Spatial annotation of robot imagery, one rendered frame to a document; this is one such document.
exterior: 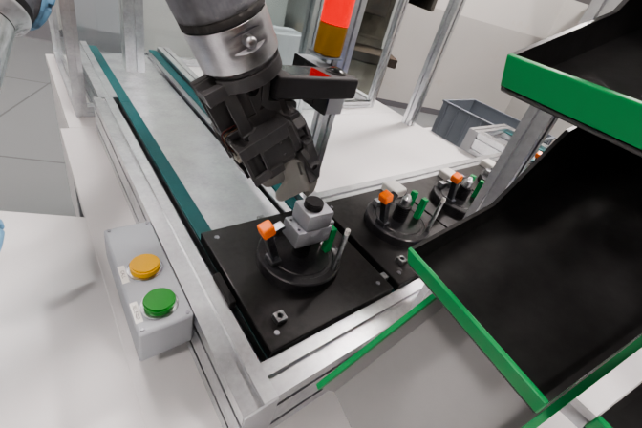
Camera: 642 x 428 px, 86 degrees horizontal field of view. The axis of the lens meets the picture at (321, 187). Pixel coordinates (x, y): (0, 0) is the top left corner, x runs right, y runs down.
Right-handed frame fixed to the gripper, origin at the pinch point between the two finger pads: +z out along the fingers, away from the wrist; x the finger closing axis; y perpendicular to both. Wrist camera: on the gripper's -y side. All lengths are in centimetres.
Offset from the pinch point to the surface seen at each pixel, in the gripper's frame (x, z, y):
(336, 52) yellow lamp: -16.5, -5.3, -19.5
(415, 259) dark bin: 20.7, -8.2, 1.3
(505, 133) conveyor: -32, 88, -116
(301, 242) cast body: 1.2, 8.3, 4.7
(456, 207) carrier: 1.4, 35.9, -33.0
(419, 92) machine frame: -62, 62, -90
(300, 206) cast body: -1.4, 4.5, 1.9
